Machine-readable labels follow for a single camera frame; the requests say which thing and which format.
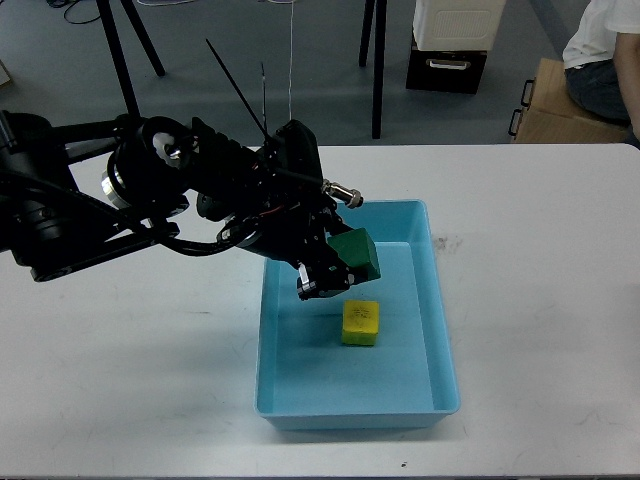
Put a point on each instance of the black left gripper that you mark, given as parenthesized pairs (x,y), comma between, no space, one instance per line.
(298,236)

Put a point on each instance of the green block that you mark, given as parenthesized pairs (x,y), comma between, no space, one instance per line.
(358,251)

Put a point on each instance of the yellow block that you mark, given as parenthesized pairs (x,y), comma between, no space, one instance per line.
(360,322)

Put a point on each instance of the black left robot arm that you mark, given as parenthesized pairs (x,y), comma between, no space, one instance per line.
(77,196)

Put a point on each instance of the light blue plastic box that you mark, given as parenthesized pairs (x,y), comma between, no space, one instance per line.
(308,379)

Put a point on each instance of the black zip tie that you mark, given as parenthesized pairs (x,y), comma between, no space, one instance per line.
(260,124)

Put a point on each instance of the black tripod leg right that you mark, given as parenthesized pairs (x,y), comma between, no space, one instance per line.
(374,30)

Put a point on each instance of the white appliance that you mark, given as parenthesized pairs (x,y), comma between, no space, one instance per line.
(450,25)

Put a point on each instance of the seated person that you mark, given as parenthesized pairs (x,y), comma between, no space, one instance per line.
(601,63)

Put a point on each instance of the black box with handle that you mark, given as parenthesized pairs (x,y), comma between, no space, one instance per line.
(454,71)

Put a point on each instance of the cardboard box with handles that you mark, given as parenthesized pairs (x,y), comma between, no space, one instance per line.
(548,115)

